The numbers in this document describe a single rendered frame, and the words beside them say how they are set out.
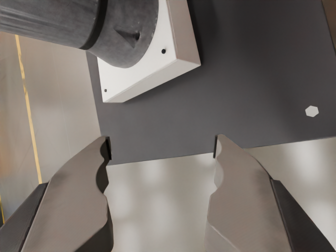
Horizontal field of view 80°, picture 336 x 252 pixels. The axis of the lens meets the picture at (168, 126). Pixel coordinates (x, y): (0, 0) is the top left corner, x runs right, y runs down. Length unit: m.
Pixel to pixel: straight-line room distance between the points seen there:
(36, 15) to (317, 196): 0.71
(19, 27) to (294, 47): 0.39
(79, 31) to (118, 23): 0.06
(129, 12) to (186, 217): 0.77
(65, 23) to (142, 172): 0.80
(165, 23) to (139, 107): 0.22
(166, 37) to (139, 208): 0.91
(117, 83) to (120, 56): 0.09
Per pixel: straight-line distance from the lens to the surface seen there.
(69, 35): 0.38
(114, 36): 0.39
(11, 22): 0.37
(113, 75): 0.50
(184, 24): 0.41
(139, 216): 1.15
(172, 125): 0.45
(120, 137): 0.60
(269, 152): 0.68
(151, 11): 0.40
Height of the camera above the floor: 0.64
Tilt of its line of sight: 48 degrees down
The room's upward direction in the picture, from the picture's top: 97 degrees counter-clockwise
